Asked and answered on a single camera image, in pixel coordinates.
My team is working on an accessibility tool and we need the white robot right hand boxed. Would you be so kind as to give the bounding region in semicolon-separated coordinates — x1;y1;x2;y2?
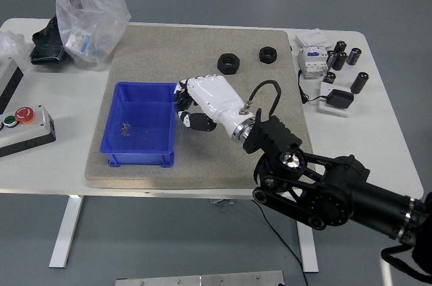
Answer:
173;74;254;139

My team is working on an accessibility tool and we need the small black nut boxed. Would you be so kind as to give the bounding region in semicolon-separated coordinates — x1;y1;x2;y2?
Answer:
259;46;278;63

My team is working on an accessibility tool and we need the large black nut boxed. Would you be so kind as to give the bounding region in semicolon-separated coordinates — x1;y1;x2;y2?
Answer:
217;52;241;75

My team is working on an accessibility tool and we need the blue plastic box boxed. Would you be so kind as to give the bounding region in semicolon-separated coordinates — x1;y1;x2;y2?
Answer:
99;82;178;168

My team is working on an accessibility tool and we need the small white box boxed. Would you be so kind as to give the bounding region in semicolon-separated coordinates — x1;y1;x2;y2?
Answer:
317;82;350;118

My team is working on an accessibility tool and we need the grey emergency stop control box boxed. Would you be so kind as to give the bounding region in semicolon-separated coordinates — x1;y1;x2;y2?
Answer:
0;105;57;158

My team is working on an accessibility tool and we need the grey-brown mat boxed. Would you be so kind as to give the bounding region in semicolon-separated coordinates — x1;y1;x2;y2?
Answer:
84;24;317;190

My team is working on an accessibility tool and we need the white circuit breaker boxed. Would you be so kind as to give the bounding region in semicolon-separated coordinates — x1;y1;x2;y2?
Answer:
296;46;330;80

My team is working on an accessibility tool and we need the white flat carton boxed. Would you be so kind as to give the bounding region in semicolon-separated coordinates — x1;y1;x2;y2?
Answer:
296;28;333;50

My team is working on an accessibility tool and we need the black power adapter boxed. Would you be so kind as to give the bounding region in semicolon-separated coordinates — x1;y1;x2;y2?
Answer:
327;88;354;110

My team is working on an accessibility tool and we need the clear plastic bag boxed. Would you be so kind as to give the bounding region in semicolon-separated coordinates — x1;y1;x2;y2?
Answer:
54;0;132;72

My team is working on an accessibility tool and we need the small printed carton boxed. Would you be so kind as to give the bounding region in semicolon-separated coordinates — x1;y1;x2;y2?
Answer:
65;28;94;56

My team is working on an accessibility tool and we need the black pouch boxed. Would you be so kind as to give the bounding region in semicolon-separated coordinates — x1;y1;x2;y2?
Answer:
29;16;74;65

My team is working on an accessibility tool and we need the silver metal plate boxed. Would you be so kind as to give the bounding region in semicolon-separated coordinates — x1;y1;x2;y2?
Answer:
115;270;285;286

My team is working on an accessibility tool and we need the white table leg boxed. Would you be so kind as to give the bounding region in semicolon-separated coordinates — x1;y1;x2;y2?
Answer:
49;194;84;269
296;220;320;273

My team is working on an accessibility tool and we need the crumpled clear plastic wrap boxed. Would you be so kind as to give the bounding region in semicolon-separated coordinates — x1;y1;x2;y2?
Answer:
0;30;30;64

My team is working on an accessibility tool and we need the black adapter cord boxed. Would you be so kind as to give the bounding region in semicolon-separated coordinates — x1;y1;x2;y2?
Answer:
298;69;330;104

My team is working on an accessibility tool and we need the black floor cable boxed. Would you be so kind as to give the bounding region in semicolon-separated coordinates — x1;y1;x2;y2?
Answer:
256;202;310;286

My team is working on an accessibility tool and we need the black strap loop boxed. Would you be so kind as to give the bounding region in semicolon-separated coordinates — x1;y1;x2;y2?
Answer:
380;244;432;286

